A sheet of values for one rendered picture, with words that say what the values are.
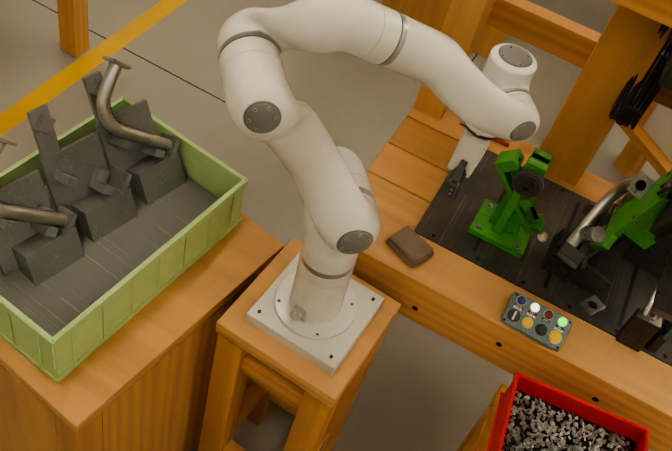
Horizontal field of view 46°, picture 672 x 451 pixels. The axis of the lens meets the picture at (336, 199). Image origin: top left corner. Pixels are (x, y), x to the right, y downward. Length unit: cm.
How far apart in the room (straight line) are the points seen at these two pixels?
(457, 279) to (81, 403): 91
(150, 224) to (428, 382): 129
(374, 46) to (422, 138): 109
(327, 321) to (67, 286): 59
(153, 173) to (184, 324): 39
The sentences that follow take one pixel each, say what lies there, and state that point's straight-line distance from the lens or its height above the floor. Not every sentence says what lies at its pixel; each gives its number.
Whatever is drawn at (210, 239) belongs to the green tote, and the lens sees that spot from 198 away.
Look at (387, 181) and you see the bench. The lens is 216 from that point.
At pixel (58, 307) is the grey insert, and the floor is 85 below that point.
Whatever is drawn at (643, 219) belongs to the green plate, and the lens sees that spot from 193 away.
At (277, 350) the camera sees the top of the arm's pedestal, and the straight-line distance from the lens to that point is 180.
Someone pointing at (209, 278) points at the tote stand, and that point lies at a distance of 196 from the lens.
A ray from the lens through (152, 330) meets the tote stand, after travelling 188.
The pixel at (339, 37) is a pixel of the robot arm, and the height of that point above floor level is 168.
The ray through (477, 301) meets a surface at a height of 90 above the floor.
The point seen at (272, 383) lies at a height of 72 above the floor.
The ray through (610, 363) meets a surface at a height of 90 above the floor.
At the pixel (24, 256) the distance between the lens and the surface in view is 184.
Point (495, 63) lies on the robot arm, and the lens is 139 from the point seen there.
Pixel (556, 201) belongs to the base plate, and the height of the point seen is 90.
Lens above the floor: 239
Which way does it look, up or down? 47 degrees down
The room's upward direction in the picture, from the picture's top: 17 degrees clockwise
